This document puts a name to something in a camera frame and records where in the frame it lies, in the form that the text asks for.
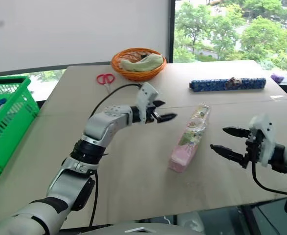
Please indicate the orange wicker basket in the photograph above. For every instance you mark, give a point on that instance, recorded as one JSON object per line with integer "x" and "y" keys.
{"x": 138, "y": 64}

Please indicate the pink floral long box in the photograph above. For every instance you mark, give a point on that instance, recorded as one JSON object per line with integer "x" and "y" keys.
{"x": 189, "y": 139}

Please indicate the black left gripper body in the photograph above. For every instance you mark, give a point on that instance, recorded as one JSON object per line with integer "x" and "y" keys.
{"x": 151, "y": 115}

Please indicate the pale green cloth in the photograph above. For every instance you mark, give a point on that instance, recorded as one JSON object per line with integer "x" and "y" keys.
{"x": 143, "y": 63}

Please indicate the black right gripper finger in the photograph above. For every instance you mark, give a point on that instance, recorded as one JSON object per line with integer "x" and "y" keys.
{"x": 236, "y": 132}
{"x": 227, "y": 153}

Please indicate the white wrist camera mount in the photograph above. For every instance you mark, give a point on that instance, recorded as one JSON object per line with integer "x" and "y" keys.
{"x": 145, "y": 96}
{"x": 265, "y": 139}

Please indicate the grey robot torso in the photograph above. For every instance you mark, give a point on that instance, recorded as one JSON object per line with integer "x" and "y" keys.
{"x": 143, "y": 228}

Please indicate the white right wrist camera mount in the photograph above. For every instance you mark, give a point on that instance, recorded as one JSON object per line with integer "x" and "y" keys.
{"x": 265, "y": 139}

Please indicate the purple small object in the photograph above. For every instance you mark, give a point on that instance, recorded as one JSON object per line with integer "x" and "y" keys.
{"x": 277, "y": 77}

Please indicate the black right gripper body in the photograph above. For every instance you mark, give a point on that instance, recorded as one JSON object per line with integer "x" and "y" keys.
{"x": 254, "y": 149}

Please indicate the blue patterned long box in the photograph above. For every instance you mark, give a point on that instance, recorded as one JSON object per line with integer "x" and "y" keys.
{"x": 227, "y": 84}

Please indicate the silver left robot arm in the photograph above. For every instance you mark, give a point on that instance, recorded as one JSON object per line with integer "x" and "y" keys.
{"x": 101, "y": 127}

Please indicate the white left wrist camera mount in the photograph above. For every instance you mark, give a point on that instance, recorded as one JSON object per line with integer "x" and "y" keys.
{"x": 145, "y": 96}

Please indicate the green plastic basket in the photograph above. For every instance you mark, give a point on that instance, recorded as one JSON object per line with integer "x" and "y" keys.
{"x": 6, "y": 127}

